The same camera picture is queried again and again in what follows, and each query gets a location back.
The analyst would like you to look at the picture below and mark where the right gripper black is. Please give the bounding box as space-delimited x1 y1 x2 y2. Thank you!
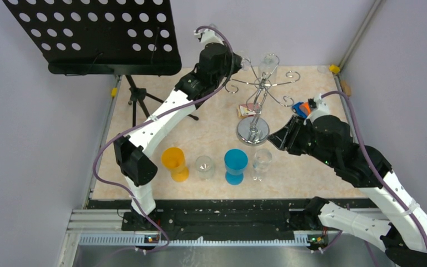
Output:
267 115 337 168

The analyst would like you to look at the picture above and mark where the clear wine glass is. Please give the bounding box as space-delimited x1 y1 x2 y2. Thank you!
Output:
252 149 272 181
195 155 215 181
259 53 280 85
241 56 252 71

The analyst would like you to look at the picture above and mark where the blue wine glass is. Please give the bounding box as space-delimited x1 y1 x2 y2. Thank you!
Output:
224 149 249 185

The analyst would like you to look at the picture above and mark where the clear wine glass front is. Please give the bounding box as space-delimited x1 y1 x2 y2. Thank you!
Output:
195 155 215 181

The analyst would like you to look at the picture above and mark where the orange wine glass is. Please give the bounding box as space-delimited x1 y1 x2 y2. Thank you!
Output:
161 147 189 182

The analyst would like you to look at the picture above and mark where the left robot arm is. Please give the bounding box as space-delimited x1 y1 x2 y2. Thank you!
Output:
113 43 242 230

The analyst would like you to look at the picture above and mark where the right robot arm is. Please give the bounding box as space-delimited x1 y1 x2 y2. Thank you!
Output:
268 115 427 266

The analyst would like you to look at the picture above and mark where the blue and orange toy car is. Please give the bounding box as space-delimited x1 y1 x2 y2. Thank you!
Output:
292 102 311 118

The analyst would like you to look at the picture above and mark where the small red white box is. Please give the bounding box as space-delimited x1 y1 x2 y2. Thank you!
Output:
237 103 261 118

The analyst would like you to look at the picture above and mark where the small wooden block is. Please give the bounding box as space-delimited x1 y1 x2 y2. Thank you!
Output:
340 81 352 97

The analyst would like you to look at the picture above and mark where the yellow corner clip right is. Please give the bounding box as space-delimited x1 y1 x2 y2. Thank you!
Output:
329 65 341 75

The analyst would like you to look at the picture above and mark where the yellow clip left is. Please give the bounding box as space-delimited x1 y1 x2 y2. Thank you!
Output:
111 87 118 98

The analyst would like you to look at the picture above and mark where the aluminium corner profile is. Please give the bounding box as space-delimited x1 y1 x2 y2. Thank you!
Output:
339 0 386 72

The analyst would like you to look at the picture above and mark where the black perforated music stand desk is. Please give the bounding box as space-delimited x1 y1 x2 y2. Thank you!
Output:
5 1 182 76

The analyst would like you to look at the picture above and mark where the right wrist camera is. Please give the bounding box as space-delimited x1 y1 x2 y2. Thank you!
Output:
306 93 331 122

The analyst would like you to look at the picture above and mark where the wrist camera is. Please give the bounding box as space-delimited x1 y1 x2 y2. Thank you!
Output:
306 93 331 122
193 24 224 45

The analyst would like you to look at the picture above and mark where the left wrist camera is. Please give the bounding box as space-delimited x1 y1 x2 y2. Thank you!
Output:
193 24 224 45

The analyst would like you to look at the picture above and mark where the chrome wire wine glass rack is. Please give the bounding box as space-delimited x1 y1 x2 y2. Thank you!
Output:
225 53 301 146

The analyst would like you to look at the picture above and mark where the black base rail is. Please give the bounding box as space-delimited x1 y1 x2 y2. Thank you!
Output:
88 198 378 244

